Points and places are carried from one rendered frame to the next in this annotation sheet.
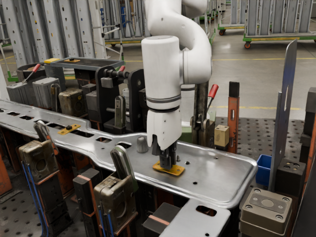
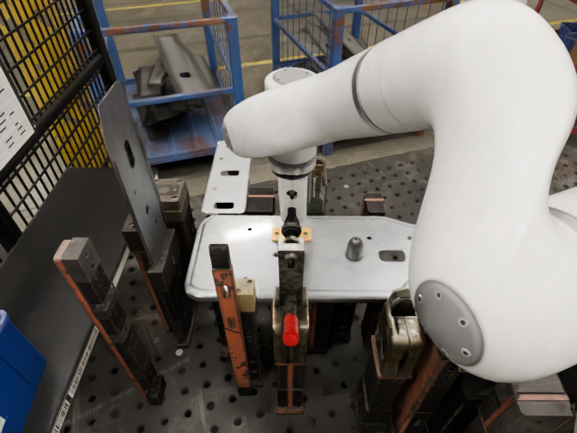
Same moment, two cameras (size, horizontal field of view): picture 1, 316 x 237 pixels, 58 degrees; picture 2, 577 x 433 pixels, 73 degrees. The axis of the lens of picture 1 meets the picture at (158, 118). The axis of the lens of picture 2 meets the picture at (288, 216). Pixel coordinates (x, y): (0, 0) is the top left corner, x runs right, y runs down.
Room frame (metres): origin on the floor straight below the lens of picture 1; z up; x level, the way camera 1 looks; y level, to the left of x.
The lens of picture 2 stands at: (1.10, -0.35, 1.61)
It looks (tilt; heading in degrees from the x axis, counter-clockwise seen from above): 44 degrees down; 145
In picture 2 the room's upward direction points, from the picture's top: straight up
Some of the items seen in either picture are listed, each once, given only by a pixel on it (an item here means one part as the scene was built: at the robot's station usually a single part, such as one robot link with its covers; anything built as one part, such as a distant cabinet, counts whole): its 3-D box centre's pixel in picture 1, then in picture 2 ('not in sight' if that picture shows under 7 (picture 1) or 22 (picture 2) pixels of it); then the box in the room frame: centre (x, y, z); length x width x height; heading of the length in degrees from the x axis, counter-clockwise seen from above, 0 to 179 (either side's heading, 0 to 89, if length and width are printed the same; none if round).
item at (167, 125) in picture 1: (165, 122); (291, 185); (0.65, -0.02, 1.14); 0.10 x 0.07 x 0.11; 144
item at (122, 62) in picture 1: (86, 63); not in sight; (1.36, 0.32, 1.16); 0.37 x 0.14 x 0.02; 54
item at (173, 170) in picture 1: (168, 166); (291, 232); (0.64, -0.02, 1.01); 0.08 x 0.04 x 0.01; 54
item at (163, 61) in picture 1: (163, 66); (289, 116); (0.65, -0.02, 1.28); 0.09 x 0.08 x 0.13; 82
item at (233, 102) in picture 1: (231, 158); (234, 337); (0.75, -0.22, 0.95); 0.03 x 0.01 x 0.50; 54
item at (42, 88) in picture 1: (55, 120); not in sight; (1.28, 0.50, 0.90); 0.13 x 0.10 x 0.41; 144
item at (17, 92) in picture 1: (26, 116); not in sight; (1.44, 0.71, 0.88); 0.11 x 0.10 x 0.36; 144
